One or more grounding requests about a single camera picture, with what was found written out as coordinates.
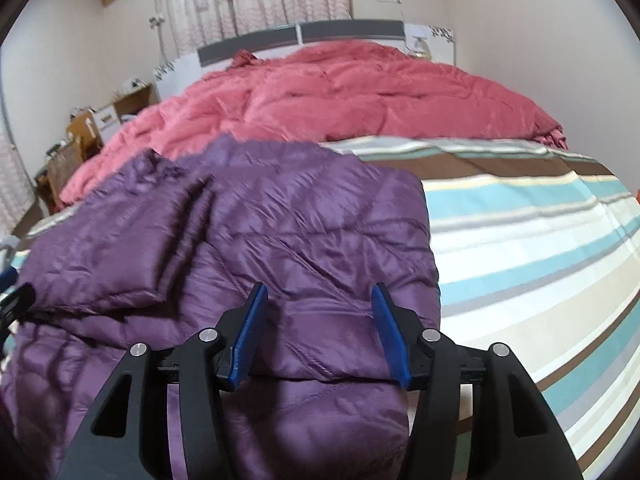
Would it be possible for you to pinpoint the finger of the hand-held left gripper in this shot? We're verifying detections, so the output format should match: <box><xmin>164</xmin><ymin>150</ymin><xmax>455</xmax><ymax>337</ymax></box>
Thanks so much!
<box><xmin>0</xmin><ymin>266</ymin><xmax>37</xmax><ymax>333</ymax></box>

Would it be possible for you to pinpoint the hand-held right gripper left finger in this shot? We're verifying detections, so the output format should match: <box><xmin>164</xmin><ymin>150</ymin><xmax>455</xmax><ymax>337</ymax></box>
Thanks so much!
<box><xmin>55</xmin><ymin>282</ymin><xmax>271</xmax><ymax>480</ymax></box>

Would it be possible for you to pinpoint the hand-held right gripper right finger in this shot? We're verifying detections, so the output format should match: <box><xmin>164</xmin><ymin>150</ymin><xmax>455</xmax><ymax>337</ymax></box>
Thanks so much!
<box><xmin>371</xmin><ymin>282</ymin><xmax>586</xmax><ymax>480</ymax></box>

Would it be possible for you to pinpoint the purple down jacket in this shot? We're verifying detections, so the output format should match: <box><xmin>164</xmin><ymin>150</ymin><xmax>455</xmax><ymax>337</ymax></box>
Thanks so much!
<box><xmin>0</xmin><ymin>132</ymin><xmax>441</xmax><ymax>480</ymax></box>

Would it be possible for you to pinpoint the wooden chair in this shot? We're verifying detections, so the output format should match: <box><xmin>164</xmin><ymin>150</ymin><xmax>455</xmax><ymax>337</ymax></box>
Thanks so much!
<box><xmin>35</xmin><ymin>137</ymin><xmax>88</xmax><ymax>211</ymax></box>

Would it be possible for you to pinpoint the striped bed sheet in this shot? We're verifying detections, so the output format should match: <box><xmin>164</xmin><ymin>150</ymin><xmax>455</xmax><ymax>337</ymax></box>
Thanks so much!
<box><xmin>0</xmin><ymin>135</ymin><xmax>640</xmax><ymax>480</ymax></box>

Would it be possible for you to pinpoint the brown cardboard box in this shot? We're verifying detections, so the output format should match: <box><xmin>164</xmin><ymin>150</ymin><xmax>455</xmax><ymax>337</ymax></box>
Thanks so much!
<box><xmin>66</xmin><ymin>109</ymin><xmax>104</xmax><ymax>161</ymax></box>

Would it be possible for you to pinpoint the white storage box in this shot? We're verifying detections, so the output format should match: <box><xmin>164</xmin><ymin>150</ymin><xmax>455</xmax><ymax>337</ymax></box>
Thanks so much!
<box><xmin>92</xmin><ymin>102</ymin><xmax>124</xmax><ymax>144</ymax></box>

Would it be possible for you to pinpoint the wooden nightstand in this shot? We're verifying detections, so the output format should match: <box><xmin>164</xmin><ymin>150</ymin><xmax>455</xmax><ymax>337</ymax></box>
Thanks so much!
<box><xmin>112</xmin><ymin>84</ymin><xmax>161</xmax><ymax>122</ymax></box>

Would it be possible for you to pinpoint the pink comforter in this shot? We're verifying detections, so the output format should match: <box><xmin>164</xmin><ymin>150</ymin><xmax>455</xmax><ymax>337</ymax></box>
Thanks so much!
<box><xmin>59</xmin><ymin>40</ymin><xmax>571</xmax><ymax>206</ymax></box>

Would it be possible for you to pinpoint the white grey bed headboard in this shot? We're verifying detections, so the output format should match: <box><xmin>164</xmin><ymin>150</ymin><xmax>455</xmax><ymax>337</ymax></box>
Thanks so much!
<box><xmin>152</xmin><ymin>20</ymin><xmax>456</xmax><ymax>96</ymax></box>

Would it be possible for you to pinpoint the white power cable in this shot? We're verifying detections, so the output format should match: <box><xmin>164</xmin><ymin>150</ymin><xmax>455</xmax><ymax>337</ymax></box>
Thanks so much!
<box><xmin>156</xmin><ymin>0</ymin><xmax>171</xmax><ymax>63</ymax></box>

